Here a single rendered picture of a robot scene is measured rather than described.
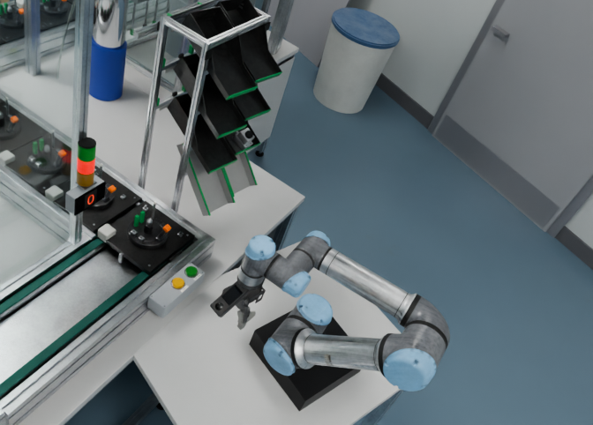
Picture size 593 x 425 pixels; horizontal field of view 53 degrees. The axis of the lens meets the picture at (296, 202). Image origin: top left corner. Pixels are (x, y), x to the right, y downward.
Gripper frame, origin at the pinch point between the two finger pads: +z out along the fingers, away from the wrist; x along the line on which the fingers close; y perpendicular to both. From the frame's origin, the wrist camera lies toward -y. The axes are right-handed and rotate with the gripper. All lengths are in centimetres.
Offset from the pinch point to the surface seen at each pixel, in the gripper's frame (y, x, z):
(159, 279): -4.3, 29.9, 13.4
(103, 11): 34, 138, -16
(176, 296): -3.9, 20.6, 12.3
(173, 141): 48, 97, 26
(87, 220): -13, 62, 13
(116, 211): -2, 62, 13
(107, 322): -27.1, 23.7, 12.5
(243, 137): 43, 52, -15
